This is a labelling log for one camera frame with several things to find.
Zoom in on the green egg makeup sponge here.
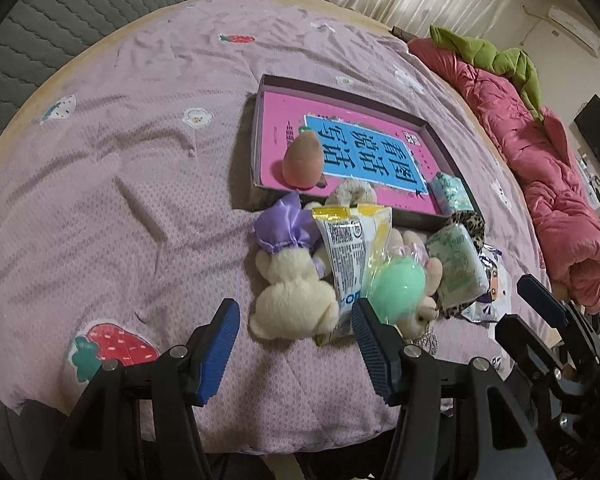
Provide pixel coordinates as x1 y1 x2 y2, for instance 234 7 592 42
370 255 427 326

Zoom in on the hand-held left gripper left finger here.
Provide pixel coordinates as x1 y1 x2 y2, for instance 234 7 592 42
45 297 242 480

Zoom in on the shallow dark cardboard box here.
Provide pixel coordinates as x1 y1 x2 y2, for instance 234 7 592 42
247 74 483 233

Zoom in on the white air conditioner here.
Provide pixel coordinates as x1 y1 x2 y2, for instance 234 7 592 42
547 6 600 53

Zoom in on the pink quilt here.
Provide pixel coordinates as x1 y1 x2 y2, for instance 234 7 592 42
407 37 600 311

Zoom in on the leopard print scrunchie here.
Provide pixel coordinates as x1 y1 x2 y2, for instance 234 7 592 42
440 211 486 318

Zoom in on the grey white sock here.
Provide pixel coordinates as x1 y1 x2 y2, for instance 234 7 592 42
325 178 378 207

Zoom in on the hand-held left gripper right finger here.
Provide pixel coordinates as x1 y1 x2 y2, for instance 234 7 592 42
351 297 558 480

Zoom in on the peach egg makeup sponge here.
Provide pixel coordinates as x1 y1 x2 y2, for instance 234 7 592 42
281 130 326 190

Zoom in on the grey quilted sofa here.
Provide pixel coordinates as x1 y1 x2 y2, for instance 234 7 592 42
0 0 236 171

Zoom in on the yellow and white sponge packet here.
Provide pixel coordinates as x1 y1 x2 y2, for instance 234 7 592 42
312 202 395 343

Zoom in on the cream plush bunny purple bow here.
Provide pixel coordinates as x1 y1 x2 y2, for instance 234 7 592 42
250 192 341 338

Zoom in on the white cartoon girl packet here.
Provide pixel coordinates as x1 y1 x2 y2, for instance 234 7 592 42
462 242 513 323

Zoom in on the pink and blue book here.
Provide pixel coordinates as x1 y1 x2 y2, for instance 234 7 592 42
255 91 443 216

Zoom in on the green floral tissue pack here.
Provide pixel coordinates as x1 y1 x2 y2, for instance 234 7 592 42
428 172 473 213

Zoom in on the green blanket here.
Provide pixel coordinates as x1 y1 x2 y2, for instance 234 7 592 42
429 25 545 121

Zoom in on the small beige plush toy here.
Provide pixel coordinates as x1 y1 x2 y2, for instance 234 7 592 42
390 230 443 338

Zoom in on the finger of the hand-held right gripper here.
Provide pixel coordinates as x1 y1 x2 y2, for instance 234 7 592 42
517 274 600 367
495 314 565 392

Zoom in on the purple printed bedsheet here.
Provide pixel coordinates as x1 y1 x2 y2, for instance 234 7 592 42
0 0 556 456

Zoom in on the white green tissue pack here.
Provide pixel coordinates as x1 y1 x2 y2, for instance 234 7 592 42
425 224 488 311

